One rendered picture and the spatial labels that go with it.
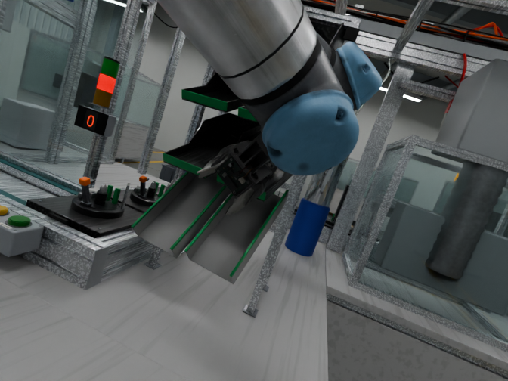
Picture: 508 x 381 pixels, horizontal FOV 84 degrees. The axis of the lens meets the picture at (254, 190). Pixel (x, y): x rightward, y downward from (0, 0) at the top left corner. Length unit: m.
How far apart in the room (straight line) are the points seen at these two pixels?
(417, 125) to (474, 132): 10.99
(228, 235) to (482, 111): 1.16
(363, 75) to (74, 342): 0.64
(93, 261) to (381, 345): 1.10
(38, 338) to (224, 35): 0.60
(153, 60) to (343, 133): 12.85
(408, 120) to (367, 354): 11.32
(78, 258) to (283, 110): 0.65
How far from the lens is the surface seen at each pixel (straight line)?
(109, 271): 0.84
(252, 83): 0.21
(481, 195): 1.41
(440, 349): 1.44
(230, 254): 0.71
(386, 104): 1.86
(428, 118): 12.63
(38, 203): 0.95
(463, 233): 1.40
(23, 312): 0.73
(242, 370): 0.69
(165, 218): 0.79
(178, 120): 12.18
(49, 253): 0.84
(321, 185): 1.44
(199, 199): 0.80
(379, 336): 1.37
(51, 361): 0.63
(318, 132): 0.22
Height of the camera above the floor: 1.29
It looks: 8 degrees down
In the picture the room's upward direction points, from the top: 19 degrees clockwise
